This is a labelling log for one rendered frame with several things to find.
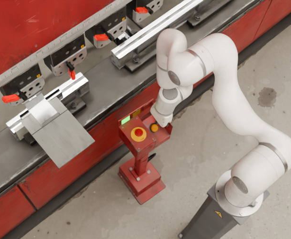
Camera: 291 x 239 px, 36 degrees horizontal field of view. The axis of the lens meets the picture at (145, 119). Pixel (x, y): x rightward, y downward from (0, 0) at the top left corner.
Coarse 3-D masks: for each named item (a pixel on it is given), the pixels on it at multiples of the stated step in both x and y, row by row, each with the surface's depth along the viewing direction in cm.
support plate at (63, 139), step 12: (60, 108) 185; (24, 120) 182; (36, 120) 182; (60, 120) 183; (72, 120) 183; (36, 132) 180; (48, 132) 180; (60, 132) 180; (72, 132) 181; (84, 132) 181; (48, 144) 178; (60, 144) 178; (72, 144) 179; (84, 144) 179; (60, 156) 176; (72, 156) 176
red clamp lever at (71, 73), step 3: (66, 63) 166; (69, 63) 165; (69, 66) 165; (72, 66) 165; (69, 69) 168; (72, 69) 165; (69, 72) 169; (72, 72) 168; (69, 75) 172; (72, 75) 169; (72, 78) 172
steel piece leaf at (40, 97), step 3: (36, 96) 183; (39, 96) 184; (42, 96) 185; (33, 99) 183; (36, 99) 184; (39, 99) 185; (42, 99) 186; (30, 102) 182; (33, 102) 183; (36, 102) 185; (27, 105) 182; (30, 105) 183; (33, 105) 184; (27, 108) 183; (30, 108) 184
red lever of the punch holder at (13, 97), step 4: (20, 92) 158; (4, 96) 151; (8, 96) 152; (12, 96) 153; (16, 96) 154; (20, 96) 156; (24, 96) 157; (4, 100) 151; (8, 100) 151; (12, 100) 153; (16, 100) 155; (24, 100) 158
